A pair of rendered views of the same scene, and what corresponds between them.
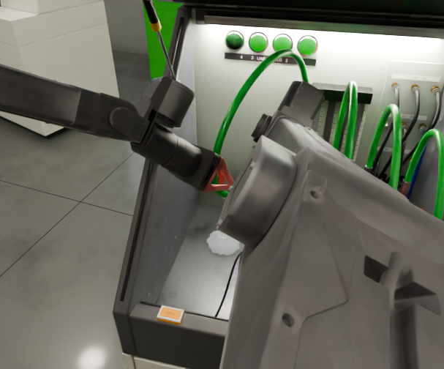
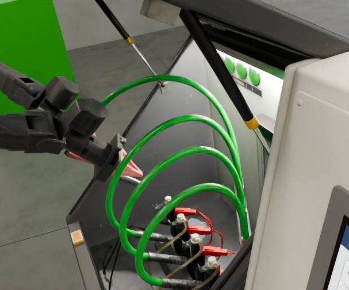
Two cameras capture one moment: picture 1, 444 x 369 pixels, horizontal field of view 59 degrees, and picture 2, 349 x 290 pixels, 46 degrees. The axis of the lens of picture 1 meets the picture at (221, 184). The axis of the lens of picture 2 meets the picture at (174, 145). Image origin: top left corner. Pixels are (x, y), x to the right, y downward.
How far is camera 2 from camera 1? 0.94 m
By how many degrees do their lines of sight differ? 49
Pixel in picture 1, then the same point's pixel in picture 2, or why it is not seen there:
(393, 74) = not seen: hidden behind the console
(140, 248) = (91, 188)
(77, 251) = not seen: hidden behind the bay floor
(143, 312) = (72, 228)
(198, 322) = (81, 251)
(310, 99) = (73, 112)
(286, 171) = not seen: outside the picture
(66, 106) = (0, 81)
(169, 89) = (56, 84)
